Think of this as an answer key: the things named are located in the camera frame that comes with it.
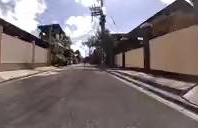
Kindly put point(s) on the brown-roofed building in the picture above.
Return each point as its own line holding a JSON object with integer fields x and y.
{"x": 7, "y": 26}

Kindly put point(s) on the grey asphalt road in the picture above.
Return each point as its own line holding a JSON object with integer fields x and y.
{"x": 83, "y": 100}

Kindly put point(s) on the green bush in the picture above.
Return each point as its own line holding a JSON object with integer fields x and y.
{"x": 59, "y": 60}

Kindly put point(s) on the pale concrete pavement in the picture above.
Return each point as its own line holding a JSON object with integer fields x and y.
{"x": 173, "y": 87}
{"x": 10, "y": 75}

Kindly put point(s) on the utility pole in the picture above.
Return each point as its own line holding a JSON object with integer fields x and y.
{"x": 102, "y": 30}

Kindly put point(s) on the beige wall with dark pillars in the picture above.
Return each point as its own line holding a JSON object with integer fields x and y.
{"x": 177, "y": 51}

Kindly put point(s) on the tree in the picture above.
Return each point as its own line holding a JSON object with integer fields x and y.
{"x": 97, "y": 46}

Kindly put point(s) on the multi-storey building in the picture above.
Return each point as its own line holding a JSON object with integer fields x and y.
{"x": 55, "y": 41}

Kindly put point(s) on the dark-roofed building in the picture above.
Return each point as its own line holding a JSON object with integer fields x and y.
{"x": 168, "y": 20}

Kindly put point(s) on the beige wall with brown pillars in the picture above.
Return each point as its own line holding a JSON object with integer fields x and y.
{"x": 15, "y": 50}

